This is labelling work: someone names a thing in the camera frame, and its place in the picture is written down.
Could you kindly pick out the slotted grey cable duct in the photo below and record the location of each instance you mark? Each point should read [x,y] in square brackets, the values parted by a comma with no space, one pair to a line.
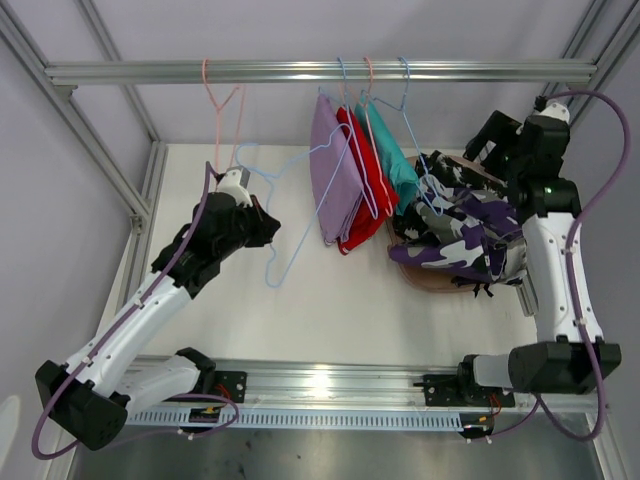
[253,418]

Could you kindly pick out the translucent brown plastic basin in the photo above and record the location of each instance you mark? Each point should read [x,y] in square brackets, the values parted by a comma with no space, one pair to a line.
[437,281]

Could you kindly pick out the aluminium hanging rail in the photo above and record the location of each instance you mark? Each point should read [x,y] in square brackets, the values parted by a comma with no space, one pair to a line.
[182,72]

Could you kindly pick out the purple camouflage trousers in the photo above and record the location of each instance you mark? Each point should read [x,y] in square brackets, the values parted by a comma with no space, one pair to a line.
[472,235]

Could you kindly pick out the red trousers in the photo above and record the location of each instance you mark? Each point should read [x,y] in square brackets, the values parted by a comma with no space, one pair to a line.
[378,197]

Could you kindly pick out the pale blue wire hanger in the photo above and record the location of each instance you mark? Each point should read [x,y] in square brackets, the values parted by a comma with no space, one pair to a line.
[415,150]

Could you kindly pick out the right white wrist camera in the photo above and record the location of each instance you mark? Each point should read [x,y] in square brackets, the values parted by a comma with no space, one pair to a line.
[543,106]

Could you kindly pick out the salmon pink wire hanger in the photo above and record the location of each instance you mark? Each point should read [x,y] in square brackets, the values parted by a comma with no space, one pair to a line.
[375,140]

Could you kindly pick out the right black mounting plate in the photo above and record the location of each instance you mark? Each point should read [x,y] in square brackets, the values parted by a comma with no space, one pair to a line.
[447,390]

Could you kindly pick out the teal trousers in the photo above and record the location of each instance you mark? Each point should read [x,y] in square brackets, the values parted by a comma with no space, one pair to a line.
[397,169]

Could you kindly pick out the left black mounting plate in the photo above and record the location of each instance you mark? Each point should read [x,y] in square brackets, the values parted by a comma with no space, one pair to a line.
[228,384]

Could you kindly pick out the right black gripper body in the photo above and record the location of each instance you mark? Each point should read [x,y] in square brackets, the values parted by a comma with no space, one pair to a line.
[505,132]

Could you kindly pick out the black mounting plate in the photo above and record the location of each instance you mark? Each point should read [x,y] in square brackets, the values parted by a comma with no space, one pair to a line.
[447,390]
[228,384]

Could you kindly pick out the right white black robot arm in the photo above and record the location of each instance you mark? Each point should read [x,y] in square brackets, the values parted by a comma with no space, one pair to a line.
[570,355]

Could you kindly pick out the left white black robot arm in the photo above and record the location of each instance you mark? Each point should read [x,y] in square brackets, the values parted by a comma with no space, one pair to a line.
[91,395]

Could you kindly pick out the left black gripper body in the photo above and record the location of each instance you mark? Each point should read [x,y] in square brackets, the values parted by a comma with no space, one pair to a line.
[249,231]

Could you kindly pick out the black white patterned trousers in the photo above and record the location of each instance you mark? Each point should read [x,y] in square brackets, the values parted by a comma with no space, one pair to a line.
[453,178]

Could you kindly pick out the lilac trousers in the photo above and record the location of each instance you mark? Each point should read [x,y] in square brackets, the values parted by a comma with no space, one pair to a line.
[335,180]

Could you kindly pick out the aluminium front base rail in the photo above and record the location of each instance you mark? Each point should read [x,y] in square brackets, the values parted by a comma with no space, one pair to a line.
[326,386]

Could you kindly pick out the light blue wire hanger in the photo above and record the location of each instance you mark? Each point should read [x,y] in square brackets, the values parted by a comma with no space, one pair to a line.
[282,174]

